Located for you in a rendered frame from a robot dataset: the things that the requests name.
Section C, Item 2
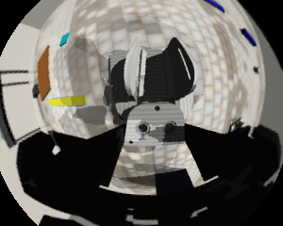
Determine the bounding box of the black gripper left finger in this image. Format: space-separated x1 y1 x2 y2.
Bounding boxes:
54 124 126 187

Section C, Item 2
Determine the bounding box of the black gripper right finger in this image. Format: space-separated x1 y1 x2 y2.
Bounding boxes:
184 123 252 181

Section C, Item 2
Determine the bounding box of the blue rectangular bar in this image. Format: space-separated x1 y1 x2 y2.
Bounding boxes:
241 27 257 46
205 0 225 12

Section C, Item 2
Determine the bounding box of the orange-brown flat plate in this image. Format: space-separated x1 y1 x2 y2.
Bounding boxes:
37 46 51 101

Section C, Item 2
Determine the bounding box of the small cyan block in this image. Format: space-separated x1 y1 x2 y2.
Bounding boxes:
59 33 70 46

